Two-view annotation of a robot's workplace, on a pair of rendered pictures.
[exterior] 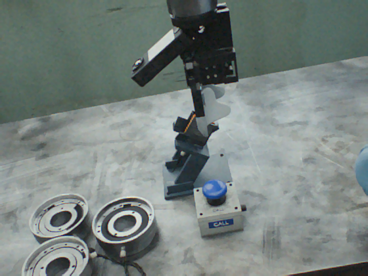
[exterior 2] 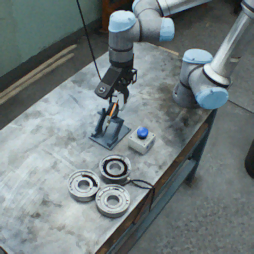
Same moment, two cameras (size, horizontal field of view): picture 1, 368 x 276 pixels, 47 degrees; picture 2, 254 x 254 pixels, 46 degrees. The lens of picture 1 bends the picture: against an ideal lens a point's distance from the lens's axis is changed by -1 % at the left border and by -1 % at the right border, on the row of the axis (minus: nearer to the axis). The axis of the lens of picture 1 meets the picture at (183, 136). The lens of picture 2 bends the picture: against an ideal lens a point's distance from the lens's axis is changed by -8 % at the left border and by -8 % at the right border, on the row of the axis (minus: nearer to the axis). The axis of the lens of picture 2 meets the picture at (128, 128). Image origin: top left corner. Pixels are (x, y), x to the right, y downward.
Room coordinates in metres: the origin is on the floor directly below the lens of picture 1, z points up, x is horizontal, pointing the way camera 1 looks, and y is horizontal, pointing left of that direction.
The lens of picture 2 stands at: (0.18, 0.65, 1.69)
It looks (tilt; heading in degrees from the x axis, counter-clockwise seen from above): 47 degrees down; 300
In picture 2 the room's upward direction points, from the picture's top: 4 degrees clockwise
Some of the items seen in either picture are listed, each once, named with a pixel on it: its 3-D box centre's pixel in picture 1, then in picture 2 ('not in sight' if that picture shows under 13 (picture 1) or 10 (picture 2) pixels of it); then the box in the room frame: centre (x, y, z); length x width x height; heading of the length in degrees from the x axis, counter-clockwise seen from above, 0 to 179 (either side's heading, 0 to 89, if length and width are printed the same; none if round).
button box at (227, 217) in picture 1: (221, 207); (142, 139); (0.51, -0.04, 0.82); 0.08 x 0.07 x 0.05; 87
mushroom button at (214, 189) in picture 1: (215, 196); (142, 135); (0.51, -0.03, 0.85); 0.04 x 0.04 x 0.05
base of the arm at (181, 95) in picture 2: not in sight; (191, 88); (0.48, -0.38, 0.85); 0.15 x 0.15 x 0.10
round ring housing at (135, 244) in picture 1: (125, 226); (115, 169); (0.52, 0.13, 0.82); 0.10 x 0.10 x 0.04
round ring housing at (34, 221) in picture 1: (62, 221); (84, 186); (0.56, 0.24, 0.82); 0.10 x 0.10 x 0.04
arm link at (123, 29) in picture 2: not in sight; (122, 30); (0.63, -0.06, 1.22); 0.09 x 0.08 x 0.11; 43
